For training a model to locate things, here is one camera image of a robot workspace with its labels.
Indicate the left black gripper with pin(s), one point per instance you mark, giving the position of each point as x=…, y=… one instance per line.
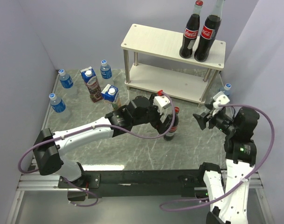
x=157, y=123

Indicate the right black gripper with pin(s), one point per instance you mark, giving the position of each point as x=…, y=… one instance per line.
x=201, y=119

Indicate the cola glass bottle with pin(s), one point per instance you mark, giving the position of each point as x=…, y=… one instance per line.
x=191, y=31
x=170, y=135
x=209, y=32

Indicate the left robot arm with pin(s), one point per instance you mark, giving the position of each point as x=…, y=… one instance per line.
x=51, y=147

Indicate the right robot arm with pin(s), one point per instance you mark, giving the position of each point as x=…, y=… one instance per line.
x=230, y=198

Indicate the white two-tier wooden shelf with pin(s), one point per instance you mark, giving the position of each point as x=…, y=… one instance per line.
x=150, y=56

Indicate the right water bottle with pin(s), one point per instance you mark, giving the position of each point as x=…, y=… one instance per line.
x=226, y=89

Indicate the water bottle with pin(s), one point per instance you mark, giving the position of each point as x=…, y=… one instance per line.
x=59, y=106
x=226, y=89
x=106, y=73
x=67, y=82

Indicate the pineapple juice carton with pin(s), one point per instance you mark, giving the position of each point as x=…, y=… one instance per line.
x=111, y=95

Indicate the back centre water bottle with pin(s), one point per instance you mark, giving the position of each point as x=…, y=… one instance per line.
x=106, y=73

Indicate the black base crossbar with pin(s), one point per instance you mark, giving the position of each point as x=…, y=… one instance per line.
x=145, y=182

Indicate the grape juice carton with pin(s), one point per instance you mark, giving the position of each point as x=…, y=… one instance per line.
x=91, y=81

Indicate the back left water bottle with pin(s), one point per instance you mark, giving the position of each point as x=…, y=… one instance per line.
x=67, y=82

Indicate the front left water bottle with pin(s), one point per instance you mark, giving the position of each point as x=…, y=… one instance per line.
x=59, y=106

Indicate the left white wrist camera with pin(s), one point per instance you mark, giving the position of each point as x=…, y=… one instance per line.
x=162, y=102

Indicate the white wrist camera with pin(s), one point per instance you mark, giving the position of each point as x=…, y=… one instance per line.
x=220, y=99
x=162, y=102

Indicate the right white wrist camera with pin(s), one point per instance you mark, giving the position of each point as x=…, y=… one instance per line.
x=220, y=99

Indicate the aluminium frame rail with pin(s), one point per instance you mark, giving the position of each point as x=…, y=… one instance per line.
x=32, y=181

